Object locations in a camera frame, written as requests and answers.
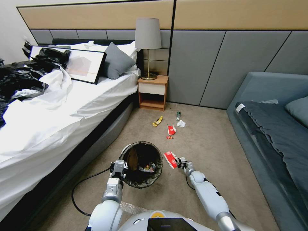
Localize colourful wrappers trash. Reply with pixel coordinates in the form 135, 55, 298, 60
138, 162, 157, 173

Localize grey shade brass lamp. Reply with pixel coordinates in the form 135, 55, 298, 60
134, 17, 162, 81

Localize brown cardboard piece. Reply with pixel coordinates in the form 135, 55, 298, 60
125, 146, 139, 171

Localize grey square pillow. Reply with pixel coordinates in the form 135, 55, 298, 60
103, 42, 137, 81

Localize small black plastic bag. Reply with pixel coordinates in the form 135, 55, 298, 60
35, 47, 72, 71

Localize short black wrist cable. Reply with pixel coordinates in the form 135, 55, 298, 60
185, 175, 197, 191

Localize teal sofa cushion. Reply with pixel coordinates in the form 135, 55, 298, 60
284, 96, 308, 128

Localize white bed sheets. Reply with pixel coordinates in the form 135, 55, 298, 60
0, 41, 141, 212

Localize wooden nightstand white drawer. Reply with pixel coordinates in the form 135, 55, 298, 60
137, 75, 169, 112

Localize black framed picture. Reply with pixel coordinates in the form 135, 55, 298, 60
28, 45, 107, 85

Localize black bed headboard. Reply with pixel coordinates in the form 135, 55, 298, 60
52, 38, 136, 47

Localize large black plastic bag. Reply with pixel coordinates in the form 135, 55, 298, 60
0, 57, 49, 128

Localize white bed pillow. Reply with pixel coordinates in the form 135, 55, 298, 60
79, 40, 138, 64

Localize trash bin with black liner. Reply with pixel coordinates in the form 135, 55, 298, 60
119, 141, 164, 189

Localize grey blue sofa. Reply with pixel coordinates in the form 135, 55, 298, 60
226, 71, 308, 231

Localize long black wrist cable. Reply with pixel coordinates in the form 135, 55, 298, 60
71, 167, 114, 216

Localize dark grey blanket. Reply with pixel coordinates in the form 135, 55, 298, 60
235, 100, 308, 218

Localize crushed red white carton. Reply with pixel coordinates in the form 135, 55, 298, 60
163, 151, 181, 169

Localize white robot front shell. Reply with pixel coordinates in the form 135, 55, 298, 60
117, 210, 217, 231

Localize clear bubble wrap sheet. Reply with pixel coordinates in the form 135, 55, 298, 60
119, 201, 143, 215

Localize yellow snack wrapper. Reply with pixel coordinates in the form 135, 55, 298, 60
152, 115, 164, 127

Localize grey upholstered bed frame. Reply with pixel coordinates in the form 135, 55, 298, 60
0, 97, 140, 231

